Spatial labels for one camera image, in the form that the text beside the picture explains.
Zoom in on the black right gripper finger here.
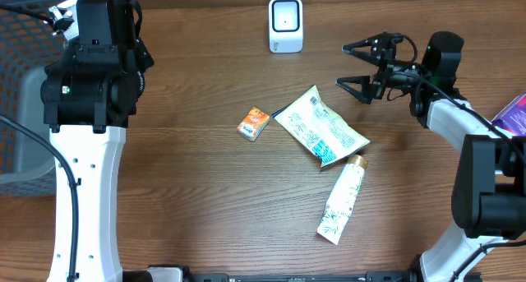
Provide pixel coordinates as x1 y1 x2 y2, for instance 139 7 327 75
335 76 372 104
342 35 381 67

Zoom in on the gold wet wipes pack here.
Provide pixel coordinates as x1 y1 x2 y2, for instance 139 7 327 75
272 85 370 169

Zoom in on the small orange box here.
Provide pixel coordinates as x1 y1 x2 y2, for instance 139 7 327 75
237 107 270 141

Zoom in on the white floral tube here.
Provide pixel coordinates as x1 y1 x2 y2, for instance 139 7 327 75
316 155 368 245

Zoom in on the red purple snack packet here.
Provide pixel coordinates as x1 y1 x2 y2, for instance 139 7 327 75
491 94 526 136

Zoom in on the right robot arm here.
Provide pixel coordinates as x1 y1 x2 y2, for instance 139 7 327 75
336 31 525 282

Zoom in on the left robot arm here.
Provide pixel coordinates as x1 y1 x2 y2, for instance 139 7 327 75
40 0 154 281

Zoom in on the white barcode scanner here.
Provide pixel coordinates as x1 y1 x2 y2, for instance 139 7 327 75
268 0 304 53

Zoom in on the grey plastic mesh basket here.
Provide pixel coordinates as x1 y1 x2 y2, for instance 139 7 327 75
1 0 65 196

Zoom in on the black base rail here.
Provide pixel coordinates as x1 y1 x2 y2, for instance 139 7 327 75
121 265 484 282

